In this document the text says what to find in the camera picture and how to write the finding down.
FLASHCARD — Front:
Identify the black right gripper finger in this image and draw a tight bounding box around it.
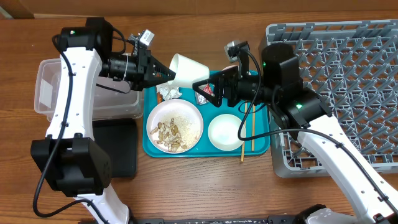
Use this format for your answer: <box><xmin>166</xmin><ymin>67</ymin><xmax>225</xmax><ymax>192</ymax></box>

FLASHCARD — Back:
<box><xmin>192</xmin><ymin>69</ymin><xmax>238</xmax><ymax>90</ymax></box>
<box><xmin>195</xmin><ymin>88</ymin><xmax>218</xmax><ymax>105</ymax></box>

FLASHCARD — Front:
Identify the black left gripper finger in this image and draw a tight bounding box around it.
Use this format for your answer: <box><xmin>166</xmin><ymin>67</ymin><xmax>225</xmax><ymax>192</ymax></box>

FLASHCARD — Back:
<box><xmin>146</xmin><ymin>76</ymin><xmax>174</xmax><ymax>88</ymax></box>
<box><xmin>150</xmin><ymin>56</ymin><xmax>176</xmax><ymax>78</ymax></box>

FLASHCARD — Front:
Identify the red foil snack wrapper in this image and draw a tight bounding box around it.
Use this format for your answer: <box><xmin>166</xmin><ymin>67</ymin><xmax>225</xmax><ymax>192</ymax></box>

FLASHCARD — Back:
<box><xmin>195</xmin><ymin>84</ymin><xmax>214</xmax><ymax>105</ymax></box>

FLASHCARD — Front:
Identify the white paper napkin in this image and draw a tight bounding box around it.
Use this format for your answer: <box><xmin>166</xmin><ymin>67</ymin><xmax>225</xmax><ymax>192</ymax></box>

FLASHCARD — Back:
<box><xmin>156</xmin><ymin>83</ymin><xmax>182</xmax><ymax>101</ymax></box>

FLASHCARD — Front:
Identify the white paper cup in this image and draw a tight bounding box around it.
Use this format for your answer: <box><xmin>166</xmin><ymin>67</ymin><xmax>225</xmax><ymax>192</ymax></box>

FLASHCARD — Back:
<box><xmin>168</xmin><ymin>54</ymin><xmax>210</xmax><ymax>88</ymax></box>

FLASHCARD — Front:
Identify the white bowl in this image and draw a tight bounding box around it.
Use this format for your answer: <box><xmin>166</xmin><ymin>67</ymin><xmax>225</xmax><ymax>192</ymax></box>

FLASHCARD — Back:
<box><xmin>208</xmin><ymin>114</ymin><xmax>243</xmax><ymax>151</ymax></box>

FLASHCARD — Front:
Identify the pink bowl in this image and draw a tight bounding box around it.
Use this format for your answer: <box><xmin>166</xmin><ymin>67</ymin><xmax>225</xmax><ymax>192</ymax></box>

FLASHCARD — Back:
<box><xmin>222</xmin><ymin>65</ymin><xmax>239</xmax><ymax>71</ymax></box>

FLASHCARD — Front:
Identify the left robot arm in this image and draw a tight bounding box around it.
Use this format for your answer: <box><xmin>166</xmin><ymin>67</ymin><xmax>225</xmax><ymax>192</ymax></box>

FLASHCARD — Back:
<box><xmin>30</xmin><ymin>17</ymin><xmax>176</xmax><ymax>223</ymax></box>

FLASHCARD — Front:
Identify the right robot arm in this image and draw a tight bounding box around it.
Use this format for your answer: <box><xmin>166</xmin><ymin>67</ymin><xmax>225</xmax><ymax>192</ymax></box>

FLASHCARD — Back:
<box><xmin>192</xmin><ymin>42</ymin><xmax>397</xmax><ymax>223</ymax></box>

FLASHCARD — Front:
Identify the grey dishwasher rack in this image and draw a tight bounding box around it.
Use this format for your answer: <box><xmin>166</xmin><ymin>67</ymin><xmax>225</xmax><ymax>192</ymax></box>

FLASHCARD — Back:
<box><xmin>262</xmin><ymin>20</ymin><xmax>397</xmax><ymax>174</ymax></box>

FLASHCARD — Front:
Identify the orange carrot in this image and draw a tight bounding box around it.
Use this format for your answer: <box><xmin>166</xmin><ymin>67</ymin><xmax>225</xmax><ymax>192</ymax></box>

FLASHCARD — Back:
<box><xmin>157</xmin><ymin>93</ymin><xmax>163</xmax><ymax>104</ymax></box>

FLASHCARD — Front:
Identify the teal plastic tray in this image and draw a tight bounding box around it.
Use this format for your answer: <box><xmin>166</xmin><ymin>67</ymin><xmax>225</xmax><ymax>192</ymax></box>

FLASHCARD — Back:
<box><xmin>142</xmin><ymin>87</ymin><xmax>270</xmax><ymax>157</ymax></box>

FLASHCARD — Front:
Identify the clear plastic bin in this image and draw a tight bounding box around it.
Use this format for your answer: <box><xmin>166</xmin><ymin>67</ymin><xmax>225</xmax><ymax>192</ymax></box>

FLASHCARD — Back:
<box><xmin>34</xmin><ymin>58</ymin><xmax>144</xmax><ymax>121</ymax></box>

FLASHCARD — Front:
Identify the white plate with food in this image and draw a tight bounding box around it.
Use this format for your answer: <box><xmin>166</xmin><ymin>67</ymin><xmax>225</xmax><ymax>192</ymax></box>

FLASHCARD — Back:
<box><xmin>146</xmin><ymin>99</ymin><xmax>204</xmax><ymax>155</ymax></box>

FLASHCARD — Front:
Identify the peanut shells and rice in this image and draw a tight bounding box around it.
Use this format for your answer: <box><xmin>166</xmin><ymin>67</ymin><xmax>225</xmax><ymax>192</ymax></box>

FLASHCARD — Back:
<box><xmin>149</xmin><ymin>117</ymin><xmax>201</xmax><ymax>154</ymax></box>

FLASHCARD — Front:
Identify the black tray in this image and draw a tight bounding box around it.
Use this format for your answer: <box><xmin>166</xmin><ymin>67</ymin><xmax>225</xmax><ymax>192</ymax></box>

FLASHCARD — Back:
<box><xmin>93</xmin><ymin>118</ymin><xmax>137</xmax><ymax>178</ymax></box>

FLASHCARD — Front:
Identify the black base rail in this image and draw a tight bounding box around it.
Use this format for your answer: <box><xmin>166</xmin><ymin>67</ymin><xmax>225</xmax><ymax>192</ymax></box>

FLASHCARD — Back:
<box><xmin>129</xmin><ymin>215</ymin><xmax>305</xmax><ymax>224</ymax></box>

